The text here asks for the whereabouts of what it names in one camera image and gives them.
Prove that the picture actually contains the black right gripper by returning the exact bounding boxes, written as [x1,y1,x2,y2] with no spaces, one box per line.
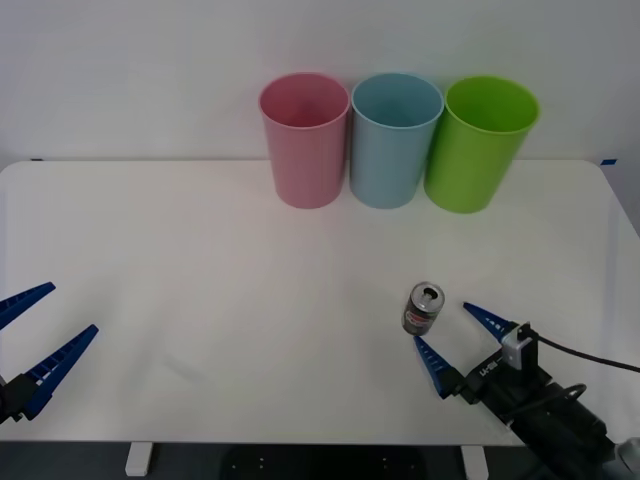
[413,301,555,429]

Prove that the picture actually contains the pink plastic bin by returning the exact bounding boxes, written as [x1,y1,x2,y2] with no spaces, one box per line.
[257,72,350,210]

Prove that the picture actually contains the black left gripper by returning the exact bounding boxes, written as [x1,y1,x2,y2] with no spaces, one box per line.
[0,282,100,426]

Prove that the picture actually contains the green plastic bin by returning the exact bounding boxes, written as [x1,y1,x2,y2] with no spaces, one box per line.
[423,75,542,215]

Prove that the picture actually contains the dark drink can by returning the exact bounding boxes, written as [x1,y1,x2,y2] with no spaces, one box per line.
[403,281,446,336]

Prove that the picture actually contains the white table leg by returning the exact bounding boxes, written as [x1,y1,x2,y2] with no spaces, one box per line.
[460,444,489,480]
[124,442,153,477]

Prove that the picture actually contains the pale blue plastic bin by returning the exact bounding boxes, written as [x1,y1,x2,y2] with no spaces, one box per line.
[349,72,445,210]

